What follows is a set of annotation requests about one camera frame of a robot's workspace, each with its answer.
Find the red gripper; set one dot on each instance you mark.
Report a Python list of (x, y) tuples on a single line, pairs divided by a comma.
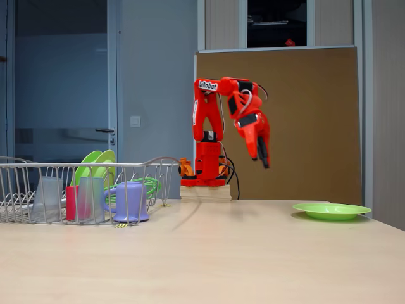
[(255, 129)]

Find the green plastic plate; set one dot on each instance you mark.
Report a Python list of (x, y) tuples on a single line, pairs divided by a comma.
[(332, 211), (107, 158), (88, 160)]

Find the purple plastic mug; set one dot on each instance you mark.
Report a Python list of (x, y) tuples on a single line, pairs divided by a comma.
[(129, 199)]

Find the grey translucent plastic cup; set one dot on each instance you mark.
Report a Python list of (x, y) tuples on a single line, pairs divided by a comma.
[(47, 199), (95, 202)]

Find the red plastic cup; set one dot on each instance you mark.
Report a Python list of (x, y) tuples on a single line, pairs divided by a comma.
[(71, 202)]

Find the red robot arm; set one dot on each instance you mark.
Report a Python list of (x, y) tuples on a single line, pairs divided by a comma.
[(205, 120)]

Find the brown partition board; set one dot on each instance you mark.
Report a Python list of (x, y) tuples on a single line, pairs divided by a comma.
[(310, 126)]

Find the wooden base block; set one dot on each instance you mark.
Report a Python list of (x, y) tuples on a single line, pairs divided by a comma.
[(202, 193)]

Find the orange clamp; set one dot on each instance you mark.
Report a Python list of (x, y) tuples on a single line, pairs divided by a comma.
[(186, 169)]

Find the small red item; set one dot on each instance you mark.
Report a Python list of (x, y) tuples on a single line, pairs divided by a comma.
[(289, 42)]

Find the yellow green tape bit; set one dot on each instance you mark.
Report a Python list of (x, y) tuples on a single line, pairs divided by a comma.
[(164, 206)]

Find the white spiral notebook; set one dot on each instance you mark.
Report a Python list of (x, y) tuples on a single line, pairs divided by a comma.
[(269, 22)]

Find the grey cabinet with open shelf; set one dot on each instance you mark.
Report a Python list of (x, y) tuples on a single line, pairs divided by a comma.
[(221, 22)]

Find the grey sliding door cabinet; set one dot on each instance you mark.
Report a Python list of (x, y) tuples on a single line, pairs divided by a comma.
[(389, 95)]

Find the yellow black striped tape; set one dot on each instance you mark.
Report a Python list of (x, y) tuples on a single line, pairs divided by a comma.
[(121, 225)]

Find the grey glass door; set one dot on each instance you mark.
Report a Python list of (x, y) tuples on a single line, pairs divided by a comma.
[(63, 79)]

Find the white light switch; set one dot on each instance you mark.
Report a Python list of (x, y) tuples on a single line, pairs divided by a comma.
[(135, 121)]

